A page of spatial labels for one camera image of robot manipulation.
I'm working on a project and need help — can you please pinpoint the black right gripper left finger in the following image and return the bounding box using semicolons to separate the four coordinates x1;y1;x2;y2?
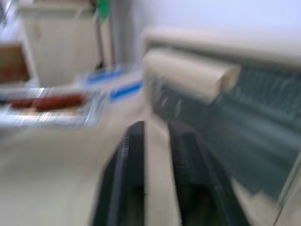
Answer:
92;121;146;226

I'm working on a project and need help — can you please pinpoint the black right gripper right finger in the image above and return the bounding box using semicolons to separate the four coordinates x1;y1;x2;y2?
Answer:
167;120;246;226

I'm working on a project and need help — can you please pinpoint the silver foil tray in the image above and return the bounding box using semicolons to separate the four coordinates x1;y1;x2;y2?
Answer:
0;87;106;129

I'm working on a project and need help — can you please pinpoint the red-brown sausage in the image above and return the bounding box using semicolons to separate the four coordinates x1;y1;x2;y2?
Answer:
8;93;89;111

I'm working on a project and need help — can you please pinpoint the white box with blue labels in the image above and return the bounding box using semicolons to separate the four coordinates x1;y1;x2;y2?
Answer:
74;63;144;105

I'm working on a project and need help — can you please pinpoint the cream cabinet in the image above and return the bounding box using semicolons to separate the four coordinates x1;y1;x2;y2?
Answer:
17;3;111;88

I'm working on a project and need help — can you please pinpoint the brown cardboard box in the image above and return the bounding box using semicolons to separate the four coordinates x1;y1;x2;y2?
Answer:
0;43;30;83

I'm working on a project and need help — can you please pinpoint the green object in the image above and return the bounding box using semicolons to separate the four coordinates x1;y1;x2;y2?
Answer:
96;0;111;21

